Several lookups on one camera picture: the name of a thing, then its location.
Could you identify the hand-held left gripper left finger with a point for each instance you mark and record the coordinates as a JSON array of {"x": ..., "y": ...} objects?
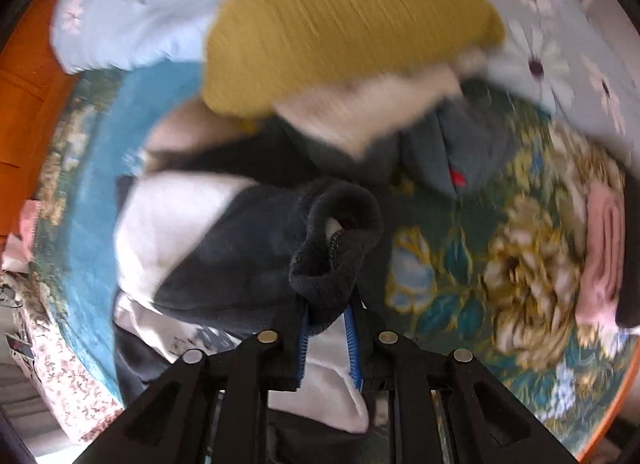
[{"x": 304, "y": 349}]

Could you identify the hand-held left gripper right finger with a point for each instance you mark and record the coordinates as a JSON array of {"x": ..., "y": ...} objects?
[{"x": 352, "y": 349}]

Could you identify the black and white hoodie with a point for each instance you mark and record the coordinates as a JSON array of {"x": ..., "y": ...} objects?
[{"x": 240, "y": 254}]

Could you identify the beige fleece garment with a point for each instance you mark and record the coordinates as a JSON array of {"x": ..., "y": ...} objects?
[{"x": 360, "y": 113}]

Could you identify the grey-teal fleece garment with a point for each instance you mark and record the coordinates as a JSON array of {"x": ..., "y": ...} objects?
[{"x": 470, "y": 143}]

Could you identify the small-flower print bed sheet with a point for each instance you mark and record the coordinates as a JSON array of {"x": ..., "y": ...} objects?
[{"x": 60, "y": 384}]

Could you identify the teal floral blanket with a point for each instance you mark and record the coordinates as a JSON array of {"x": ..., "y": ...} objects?
[{"x": 90, "y": 204}]

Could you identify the pink folded cloth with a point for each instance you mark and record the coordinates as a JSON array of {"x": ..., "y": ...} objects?
[{"x": 605, "y": 254}]

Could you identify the dark cloth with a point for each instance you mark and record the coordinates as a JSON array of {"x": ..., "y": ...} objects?
[{"x": 629, "y": 309}]

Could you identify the pink lace cloth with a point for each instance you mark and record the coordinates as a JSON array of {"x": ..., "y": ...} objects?
[{"x": 29, "y": 219}]

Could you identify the mustard yellow knit sweater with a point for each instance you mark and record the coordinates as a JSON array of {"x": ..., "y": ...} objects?
[{"x": 340, "y": 28}]

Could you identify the light blue floral quilt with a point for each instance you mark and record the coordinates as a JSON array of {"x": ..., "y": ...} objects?
[{"x": 140, "y": 8}]

